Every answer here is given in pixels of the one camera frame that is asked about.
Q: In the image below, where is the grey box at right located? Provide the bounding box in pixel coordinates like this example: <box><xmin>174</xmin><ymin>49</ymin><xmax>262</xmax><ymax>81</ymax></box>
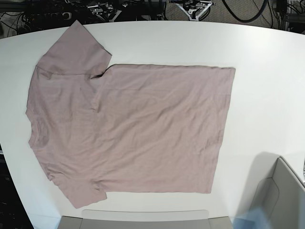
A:
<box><xmin>249</xmin><ymin>157</ymin><xmax>305</xmax><ymax>229</ymax></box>

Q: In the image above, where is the blue cloth in box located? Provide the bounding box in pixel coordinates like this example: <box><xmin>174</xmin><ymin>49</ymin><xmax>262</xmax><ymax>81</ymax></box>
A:
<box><xmin>233</xmin><ymin>208</ymin><xmax>272</xmax><ymax>229</ymax></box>

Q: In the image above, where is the black looped cable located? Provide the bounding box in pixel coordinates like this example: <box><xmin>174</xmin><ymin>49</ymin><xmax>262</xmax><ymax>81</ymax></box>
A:
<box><xmin>223</xmin><ymin>0</ymin><xmax>269</xmax><ymax>23</ymax></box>

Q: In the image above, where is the pink T-shirt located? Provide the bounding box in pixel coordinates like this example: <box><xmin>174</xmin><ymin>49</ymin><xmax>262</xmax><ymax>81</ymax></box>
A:
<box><xmin>26</xmin><ymin>21</ymin><xmax>235</xmax><ymax>208</ymax></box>

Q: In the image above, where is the grey box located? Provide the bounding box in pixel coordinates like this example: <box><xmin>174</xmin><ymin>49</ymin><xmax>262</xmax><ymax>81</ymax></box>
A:
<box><xmin>249</xmin><ymin>157</ymin><xmax>305</xmax><ymax>229</ymax></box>
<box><xmin>58</xmin><ymin>209</ymin><xmax>233</xmax><ymax>229</ymax></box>

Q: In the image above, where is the white triangular bracket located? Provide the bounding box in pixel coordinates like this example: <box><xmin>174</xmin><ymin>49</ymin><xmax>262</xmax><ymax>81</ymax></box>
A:
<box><xmin>175</xmin><ymin>0</ymin><xmax>214</xmax><ymax>21</ymax></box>

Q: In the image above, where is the grey box at bottom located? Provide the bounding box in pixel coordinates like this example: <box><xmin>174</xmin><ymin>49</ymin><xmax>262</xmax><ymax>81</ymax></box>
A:
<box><xmin>58</xmin><ymin>209</ymin><xmax>233</xmax><ymax>229</ymax></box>

